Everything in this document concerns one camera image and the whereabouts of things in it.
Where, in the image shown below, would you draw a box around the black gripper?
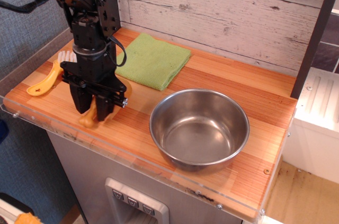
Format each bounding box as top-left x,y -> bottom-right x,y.
61,46 -> 127,121

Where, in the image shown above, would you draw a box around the orange toy chicken drumstick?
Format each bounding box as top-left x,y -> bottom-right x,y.
78,77 -> 132,128

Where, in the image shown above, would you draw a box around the stainless steel pot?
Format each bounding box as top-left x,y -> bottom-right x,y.
149,88 -> 250,173

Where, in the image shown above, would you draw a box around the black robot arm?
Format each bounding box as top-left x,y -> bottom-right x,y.
18,0 -> 127,121

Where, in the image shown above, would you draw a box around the yellow brush white bristles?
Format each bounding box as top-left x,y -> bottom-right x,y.
26,51 -> 77,96

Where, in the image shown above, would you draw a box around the green folded cloth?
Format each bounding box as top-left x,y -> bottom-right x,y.
116,33 -> 191,91

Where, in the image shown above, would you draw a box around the grey toy fridge cabinet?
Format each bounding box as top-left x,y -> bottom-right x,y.
48,132 -> 242,223

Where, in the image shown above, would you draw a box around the silver dispenser panel with buttons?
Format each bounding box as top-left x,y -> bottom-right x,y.
105,177 -> 170,223

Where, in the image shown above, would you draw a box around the clear acrylic front guard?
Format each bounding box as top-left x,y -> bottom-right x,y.
2,92 -> 269,223

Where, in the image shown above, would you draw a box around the orange toy in corner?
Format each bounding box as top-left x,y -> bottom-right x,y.
14,213 -> 41,224

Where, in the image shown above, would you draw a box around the white toy sink unit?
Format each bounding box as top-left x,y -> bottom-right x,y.
282,8 -> 339,184

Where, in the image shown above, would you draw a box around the black cable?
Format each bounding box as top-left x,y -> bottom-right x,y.
104,34 -> 128,67

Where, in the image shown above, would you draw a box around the dark grey left post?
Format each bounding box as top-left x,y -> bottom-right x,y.
102,0 -> 121,37

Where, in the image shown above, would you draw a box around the dark grey post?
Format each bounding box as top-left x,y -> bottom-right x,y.
290,0 -> 336,99
102,0 -> 121,37

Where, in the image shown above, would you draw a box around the dark grey right post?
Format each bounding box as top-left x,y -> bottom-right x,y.
290,0 -> 336,99

